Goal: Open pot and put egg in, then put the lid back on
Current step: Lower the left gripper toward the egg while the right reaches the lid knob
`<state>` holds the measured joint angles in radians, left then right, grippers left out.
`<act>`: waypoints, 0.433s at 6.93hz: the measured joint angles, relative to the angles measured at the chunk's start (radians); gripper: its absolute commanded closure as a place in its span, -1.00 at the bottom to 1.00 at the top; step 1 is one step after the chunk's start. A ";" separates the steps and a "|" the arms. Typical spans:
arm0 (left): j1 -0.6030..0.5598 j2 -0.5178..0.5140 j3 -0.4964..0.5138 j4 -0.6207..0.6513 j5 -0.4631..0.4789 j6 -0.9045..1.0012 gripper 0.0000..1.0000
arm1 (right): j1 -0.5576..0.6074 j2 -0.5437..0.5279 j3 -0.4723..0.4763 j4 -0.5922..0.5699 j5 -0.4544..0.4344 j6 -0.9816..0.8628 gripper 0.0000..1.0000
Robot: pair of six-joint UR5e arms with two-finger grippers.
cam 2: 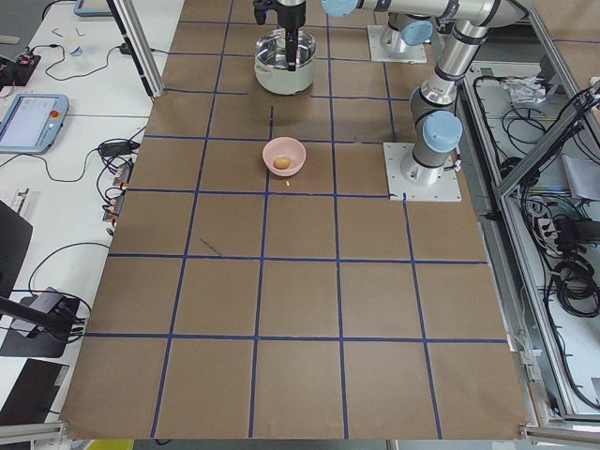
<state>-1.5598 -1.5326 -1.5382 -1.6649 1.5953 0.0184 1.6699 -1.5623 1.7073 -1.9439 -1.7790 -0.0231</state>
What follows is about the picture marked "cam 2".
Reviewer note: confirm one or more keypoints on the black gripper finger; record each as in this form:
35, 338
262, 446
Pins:
291, 49

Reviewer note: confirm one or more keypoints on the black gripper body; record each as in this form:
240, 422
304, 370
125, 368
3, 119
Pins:
289, 16

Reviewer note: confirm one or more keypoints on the glass pot lid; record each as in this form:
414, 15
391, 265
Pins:
270, 49

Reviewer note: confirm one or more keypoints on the brown egg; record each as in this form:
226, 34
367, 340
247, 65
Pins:
282, 163

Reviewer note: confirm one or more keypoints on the white electric cooking pot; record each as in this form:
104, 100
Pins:
284, 82

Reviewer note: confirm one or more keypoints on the pink bowl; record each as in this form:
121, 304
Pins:
284, 156

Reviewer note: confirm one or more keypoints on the black power adapter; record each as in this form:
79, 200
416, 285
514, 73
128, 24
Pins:
117, 149

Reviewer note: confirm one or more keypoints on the crumpled white paper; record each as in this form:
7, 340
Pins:
525, 90

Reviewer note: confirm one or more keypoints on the blue teach pendant tablet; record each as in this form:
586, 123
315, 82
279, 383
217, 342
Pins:
32, 123

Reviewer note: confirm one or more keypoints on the black monitor stand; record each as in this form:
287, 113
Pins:
42, 324

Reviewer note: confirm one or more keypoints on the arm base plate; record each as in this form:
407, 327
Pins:
388, 45
443, 189

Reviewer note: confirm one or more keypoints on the aluminium frame post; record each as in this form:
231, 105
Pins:
131, 30

